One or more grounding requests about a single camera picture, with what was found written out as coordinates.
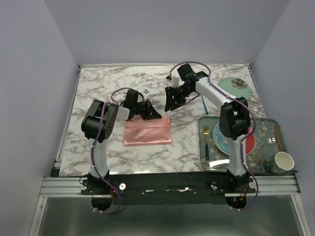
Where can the white paper cup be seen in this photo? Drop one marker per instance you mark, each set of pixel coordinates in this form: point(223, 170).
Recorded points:
point(284, 161)

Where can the green floral serving tray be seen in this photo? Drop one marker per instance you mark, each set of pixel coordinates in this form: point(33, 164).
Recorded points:
point(258, 161)

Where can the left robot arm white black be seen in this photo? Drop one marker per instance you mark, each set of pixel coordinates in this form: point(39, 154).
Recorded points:
point(98, 125)

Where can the aluminium frame rail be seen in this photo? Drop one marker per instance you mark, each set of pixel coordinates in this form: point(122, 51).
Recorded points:
point(70, 186)

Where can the mint green floral plate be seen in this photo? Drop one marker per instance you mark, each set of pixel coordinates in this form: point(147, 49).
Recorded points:
point(236, 87)

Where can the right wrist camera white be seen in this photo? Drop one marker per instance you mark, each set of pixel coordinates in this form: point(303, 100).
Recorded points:
point(174, 81)

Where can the wooden handled knife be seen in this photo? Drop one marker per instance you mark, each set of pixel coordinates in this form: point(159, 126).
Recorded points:
point(278, 139)

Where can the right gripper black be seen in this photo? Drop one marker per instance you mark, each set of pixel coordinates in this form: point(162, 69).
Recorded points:
point(170, 104)

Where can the silver spoon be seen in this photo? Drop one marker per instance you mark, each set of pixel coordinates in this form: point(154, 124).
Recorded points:
point(269, 141)

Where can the red and teal plate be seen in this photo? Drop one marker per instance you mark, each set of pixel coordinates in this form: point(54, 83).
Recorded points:
point(221, 141)

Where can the blue handled utensil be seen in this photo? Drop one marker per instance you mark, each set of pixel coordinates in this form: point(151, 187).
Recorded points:
point(204, 105)

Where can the pink cloth napkin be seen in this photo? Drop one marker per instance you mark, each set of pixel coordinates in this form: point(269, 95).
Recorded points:
point(141, 132)

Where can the gold fork green handle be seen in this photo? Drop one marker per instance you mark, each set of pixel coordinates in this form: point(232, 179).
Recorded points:
point(206, 134)

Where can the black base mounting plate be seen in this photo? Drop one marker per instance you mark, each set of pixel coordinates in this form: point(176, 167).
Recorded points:
point(168, 188)

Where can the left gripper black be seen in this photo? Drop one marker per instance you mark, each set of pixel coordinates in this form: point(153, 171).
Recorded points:
point(150, 113)

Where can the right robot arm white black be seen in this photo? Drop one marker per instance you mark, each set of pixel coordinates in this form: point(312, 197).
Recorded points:
point(235, 116)

